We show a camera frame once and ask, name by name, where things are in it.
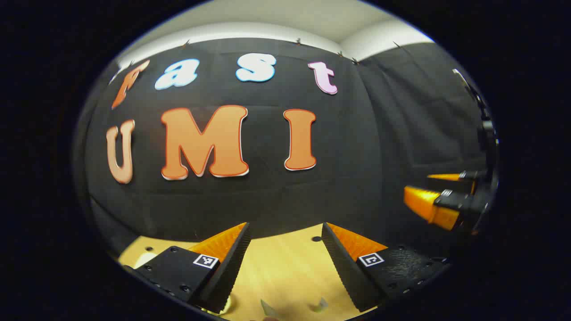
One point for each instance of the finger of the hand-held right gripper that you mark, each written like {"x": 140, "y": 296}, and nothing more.
{"x": 446, "y": 177}
{"x": 424, "y": 200}

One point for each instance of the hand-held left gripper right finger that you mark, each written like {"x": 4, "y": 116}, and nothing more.
{"x": 343, "y": 267}

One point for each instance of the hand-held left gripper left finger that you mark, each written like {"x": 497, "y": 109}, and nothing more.
{"x": 232, "y": 267}

